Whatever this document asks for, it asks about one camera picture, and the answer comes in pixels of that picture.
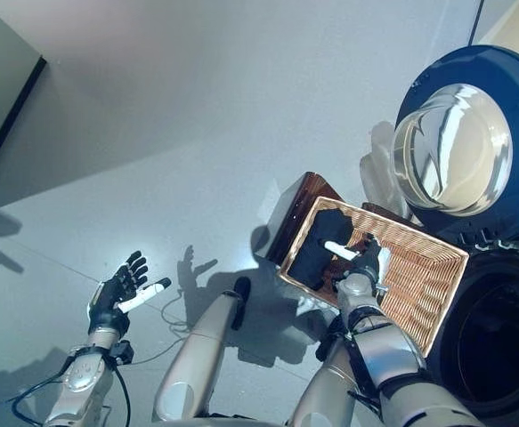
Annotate thin black floor cable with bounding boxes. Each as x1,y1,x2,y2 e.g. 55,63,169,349
0,377,64,407

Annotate grey robot torso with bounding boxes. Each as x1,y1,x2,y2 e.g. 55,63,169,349
169,415,296,427

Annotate wicker laundry basket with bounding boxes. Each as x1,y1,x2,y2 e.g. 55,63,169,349
279,196,471,359

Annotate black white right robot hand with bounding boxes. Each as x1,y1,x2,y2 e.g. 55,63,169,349
324,235,392,288

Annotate silver left robot leg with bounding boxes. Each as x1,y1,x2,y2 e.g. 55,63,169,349
151,276,253,423

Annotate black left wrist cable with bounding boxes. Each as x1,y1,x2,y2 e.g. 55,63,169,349
12,353,134,427

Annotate dark grey washing machine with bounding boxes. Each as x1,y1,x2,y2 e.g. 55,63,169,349
427,235,519,427

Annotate silver right robot leg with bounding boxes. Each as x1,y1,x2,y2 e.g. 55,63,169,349
285,318,359,427

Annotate white floor cable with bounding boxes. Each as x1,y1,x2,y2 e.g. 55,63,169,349
159,288,200,334

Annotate round glass washer door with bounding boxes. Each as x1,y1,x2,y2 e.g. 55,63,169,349
390,44,519,244

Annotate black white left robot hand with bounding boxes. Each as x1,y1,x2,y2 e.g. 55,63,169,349
85,251,173,335

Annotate glossy dark brown stool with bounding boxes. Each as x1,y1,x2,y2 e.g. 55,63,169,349
265,172,420,267

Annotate dark navy garment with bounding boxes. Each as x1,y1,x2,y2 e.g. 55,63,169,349
288,209,354,291

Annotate silver robot leg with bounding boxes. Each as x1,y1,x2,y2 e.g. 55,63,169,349
151,276,253,423
285,318,359,427

